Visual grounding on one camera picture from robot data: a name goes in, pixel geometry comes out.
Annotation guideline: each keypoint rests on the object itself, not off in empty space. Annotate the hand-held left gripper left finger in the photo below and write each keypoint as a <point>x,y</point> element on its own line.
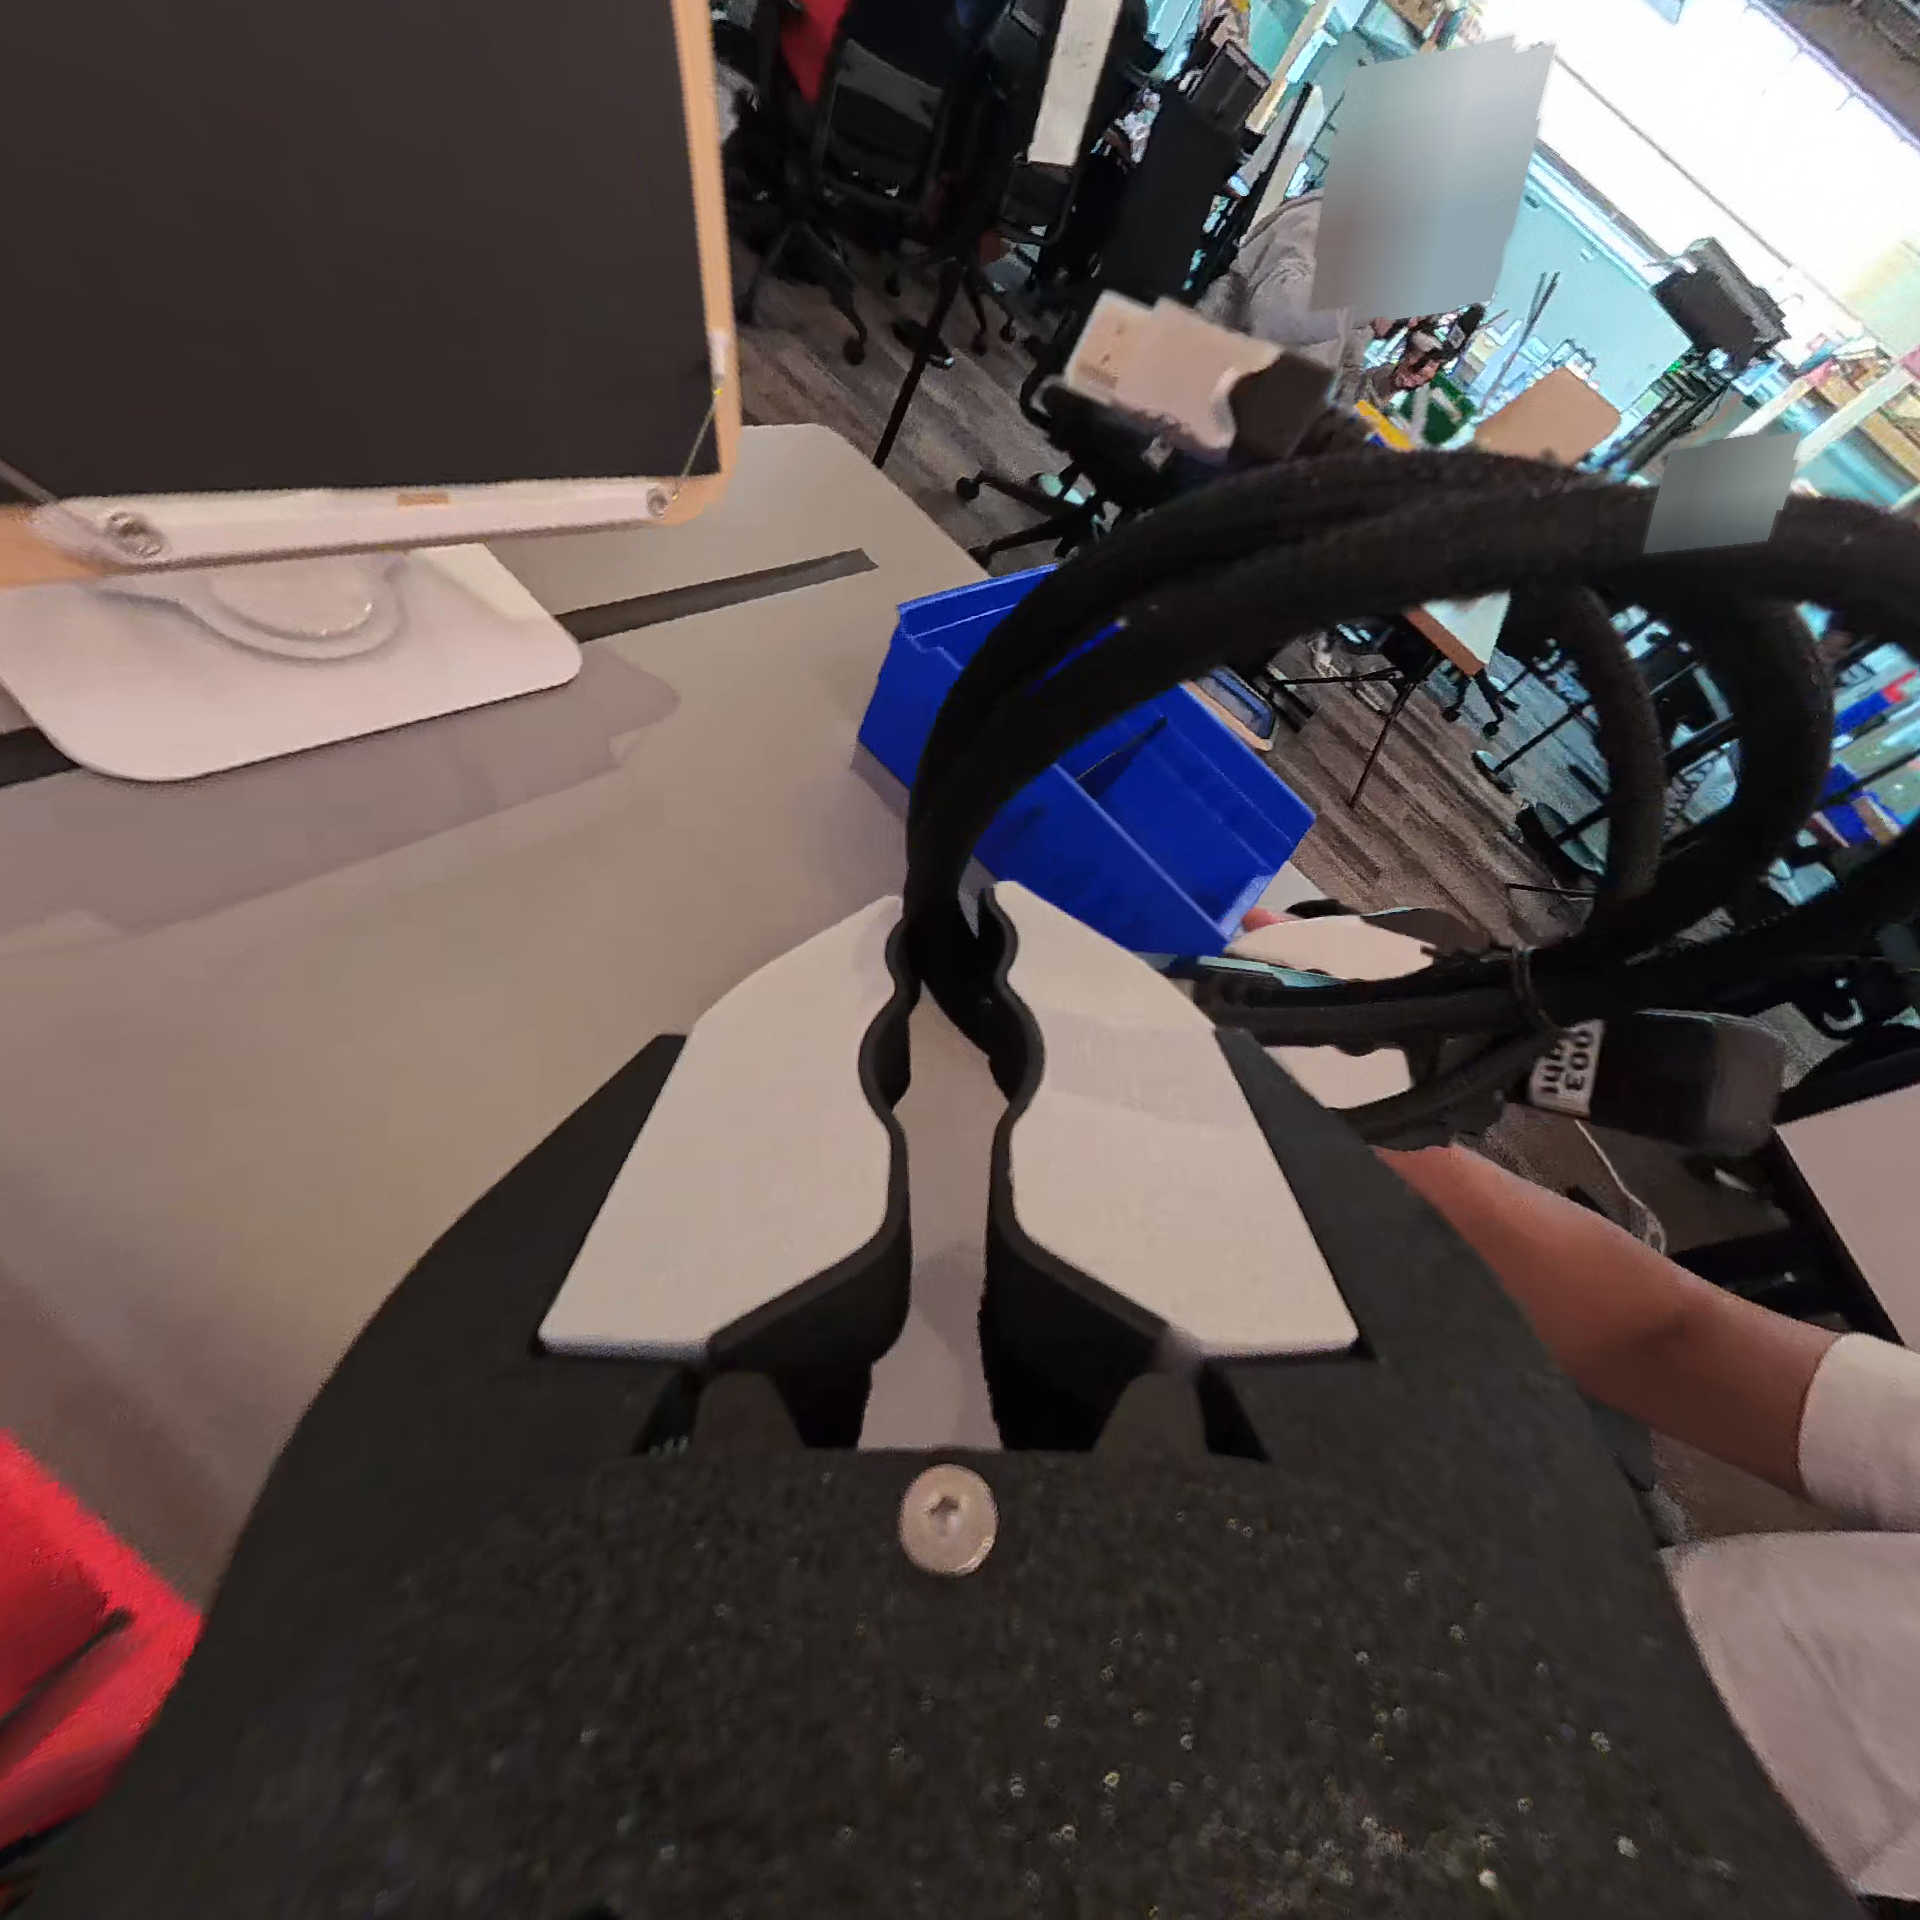
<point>721,1186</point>

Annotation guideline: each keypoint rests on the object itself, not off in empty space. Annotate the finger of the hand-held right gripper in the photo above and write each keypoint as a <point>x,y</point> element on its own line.
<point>1335,949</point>
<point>1343,1078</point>

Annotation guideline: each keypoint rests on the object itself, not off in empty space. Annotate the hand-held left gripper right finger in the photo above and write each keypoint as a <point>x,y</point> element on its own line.
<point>1170,1186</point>

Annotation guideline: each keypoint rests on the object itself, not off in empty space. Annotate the blue plastic bin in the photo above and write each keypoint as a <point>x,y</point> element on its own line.
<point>1141,841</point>

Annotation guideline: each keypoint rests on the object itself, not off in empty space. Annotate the black grey adapter hub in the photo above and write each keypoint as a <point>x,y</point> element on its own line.
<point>1350,524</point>

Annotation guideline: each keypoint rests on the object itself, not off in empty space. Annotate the red plastic bin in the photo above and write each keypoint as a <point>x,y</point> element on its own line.
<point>76,1622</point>

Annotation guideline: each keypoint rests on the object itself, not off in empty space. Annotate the person's right forearm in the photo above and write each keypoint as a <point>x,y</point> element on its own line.
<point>1621,1307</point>

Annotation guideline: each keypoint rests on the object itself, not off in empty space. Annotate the black divider of blue bin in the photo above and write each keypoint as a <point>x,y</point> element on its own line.
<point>1119,757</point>

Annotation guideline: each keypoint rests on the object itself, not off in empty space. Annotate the wood-framed dark board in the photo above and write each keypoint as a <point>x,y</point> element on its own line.
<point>345,226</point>

